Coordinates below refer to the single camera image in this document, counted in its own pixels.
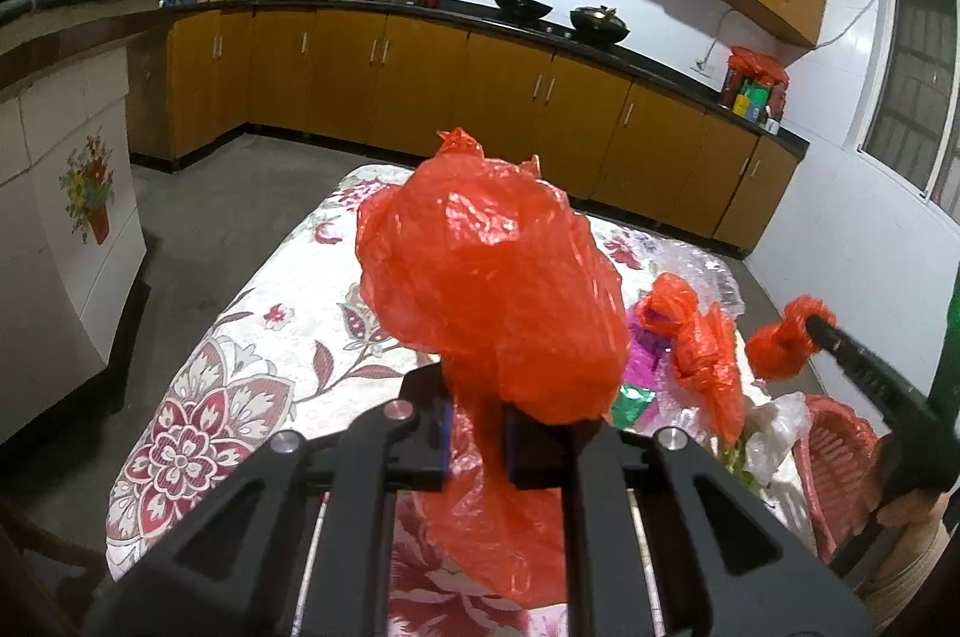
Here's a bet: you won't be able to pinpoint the red plastic basket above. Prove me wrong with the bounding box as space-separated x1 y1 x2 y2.
793 393 898 564

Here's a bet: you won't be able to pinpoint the black wok with handle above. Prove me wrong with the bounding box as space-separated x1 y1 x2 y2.
491 0 554 24

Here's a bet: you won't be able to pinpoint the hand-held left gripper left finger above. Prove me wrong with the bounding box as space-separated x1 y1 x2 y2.
81 371 457 637

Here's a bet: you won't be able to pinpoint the person's right hand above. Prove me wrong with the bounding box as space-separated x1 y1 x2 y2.
874 489 948 531

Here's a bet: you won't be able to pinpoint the red bag of groceries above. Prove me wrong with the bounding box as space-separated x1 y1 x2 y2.
720 44 791 132

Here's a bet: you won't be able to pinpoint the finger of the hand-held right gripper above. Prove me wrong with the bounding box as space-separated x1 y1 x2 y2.
805 314 931 429

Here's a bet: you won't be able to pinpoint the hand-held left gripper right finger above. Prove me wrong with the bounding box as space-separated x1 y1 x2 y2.
501 403 875 637

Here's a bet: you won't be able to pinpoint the wooden base cabinets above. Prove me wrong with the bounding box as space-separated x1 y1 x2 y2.
127 1 811 253

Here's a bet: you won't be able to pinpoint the small red plastic bag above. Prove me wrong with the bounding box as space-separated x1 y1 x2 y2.
746 296 837 383

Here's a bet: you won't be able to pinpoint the barred window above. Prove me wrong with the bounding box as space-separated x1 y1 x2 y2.
855 0 960 212

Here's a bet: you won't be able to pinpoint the purple plastic bag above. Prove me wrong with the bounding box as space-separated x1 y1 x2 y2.
625 298 677 389

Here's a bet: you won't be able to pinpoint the green foil wrapper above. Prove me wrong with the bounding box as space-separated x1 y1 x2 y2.
609 382 658 429

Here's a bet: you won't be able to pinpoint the floral tablecloth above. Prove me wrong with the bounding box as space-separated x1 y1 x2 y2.
105 163 760 637

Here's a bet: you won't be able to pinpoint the white plastic bag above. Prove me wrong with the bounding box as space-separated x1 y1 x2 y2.
739 391 812 495

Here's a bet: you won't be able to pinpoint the crumpled red plastic bag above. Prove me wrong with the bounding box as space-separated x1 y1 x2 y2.
636 273 747 450

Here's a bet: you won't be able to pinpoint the wooden chair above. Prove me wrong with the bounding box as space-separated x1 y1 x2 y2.
0 500 107 637

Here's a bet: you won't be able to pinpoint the large red plastic bag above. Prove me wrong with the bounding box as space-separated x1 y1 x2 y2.
354 127 629 608

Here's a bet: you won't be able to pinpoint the black wok with lid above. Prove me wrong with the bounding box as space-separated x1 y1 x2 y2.
568 5 632 45

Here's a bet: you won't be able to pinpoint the white flower print cabinet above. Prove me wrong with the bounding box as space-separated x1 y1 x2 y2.
0 37 148 452

